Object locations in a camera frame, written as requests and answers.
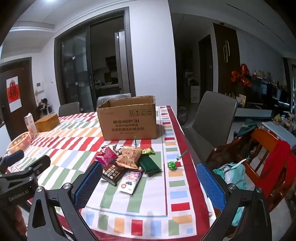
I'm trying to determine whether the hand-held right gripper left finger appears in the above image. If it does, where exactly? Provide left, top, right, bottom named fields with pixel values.
left=28, top=161, right=103, bottom=241

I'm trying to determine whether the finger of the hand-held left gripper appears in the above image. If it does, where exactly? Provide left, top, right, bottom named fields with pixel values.
left=0, top=154, right=51, bottom=186
left=0, top=149, right=25, bottom=174

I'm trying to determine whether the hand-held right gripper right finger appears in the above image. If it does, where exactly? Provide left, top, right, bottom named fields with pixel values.
left=196, top=162, right=272, bottom=241

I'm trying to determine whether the dark brown cracker packet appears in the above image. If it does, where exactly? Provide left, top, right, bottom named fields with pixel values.
left=101, top=162, right=130, bottom=187

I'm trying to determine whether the green foil lollipop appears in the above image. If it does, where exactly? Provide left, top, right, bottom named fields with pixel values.
left=167, top=150, right=188, bottom=171

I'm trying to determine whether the brown cardboard box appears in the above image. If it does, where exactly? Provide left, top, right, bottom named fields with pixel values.
left=96, top=95, right=162, bottom=141

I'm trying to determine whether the plastic bowl of oranges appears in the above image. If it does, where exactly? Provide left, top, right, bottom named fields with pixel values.
left=7, top=131, right=32, bottom=155

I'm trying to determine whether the teal cloth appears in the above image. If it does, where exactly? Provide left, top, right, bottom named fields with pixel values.
left=213, top=162, right=247, bottom=223

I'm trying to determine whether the red pink snack packet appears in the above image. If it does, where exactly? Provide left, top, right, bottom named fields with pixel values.
left=95, top=147, right=117, bottom=166

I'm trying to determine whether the white orange carton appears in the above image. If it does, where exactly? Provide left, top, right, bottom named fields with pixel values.
left=23, top=113, right=39, bottom=140

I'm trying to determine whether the white pink snack packet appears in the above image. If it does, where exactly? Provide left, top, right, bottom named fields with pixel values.
left=117, top=170, right=143, bottom=195

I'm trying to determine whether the tan biscuit packet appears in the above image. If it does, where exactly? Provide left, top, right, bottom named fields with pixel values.
left=115, top=156, right=139, bottom=171
left=121, top=146, right=142, bottom=161

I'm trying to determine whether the woven wicker box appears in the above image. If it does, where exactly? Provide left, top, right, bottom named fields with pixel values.
left=35, top=113, right=61, bottom=133

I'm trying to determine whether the small white toy shelf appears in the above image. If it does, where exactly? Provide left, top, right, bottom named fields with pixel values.
left=38, top=98, right=55, bottom=116

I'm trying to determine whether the wooden chair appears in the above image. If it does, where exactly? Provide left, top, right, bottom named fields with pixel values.
left=206, top=128, right=292, bottom=212

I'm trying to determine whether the dark green snack packet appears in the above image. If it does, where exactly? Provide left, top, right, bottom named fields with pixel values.
left=138, top=152, right=162, bottom=175

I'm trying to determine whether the red white door poster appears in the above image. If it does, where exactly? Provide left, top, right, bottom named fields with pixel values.
left=6, top=76, right=23, bottom=110

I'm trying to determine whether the dark green garment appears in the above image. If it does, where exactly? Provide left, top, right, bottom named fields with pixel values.
left=237, top=119, right=258, bottom=138

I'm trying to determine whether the large grey dining chair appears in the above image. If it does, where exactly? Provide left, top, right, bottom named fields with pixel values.
left=183, top=90, right=238, bottom=158

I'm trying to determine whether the red garment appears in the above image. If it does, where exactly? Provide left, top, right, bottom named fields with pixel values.
left=262, top=138, right=296, bottom=198

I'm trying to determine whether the brown wooden door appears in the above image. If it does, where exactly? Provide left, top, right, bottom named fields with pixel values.
left=0, top=57, right=33, bottom=139

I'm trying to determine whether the white floor box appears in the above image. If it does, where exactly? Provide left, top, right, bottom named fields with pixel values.
left=190, top=85, right=200, bottom=104

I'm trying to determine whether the dark framed glass sliding door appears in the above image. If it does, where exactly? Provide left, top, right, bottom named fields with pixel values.
left=54, top=7, right=136, bottom=112

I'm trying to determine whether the black media cabinet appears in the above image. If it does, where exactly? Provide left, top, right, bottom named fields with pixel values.
left=236, top=74, right=292, bottom=117

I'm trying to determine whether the red foil balloon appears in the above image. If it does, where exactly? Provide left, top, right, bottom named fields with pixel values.
left=230, top=63, right=253, bottom=88

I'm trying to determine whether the brown wardrobe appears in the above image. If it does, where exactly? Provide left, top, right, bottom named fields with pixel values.
left=212, top=22, right=241, bottom=96

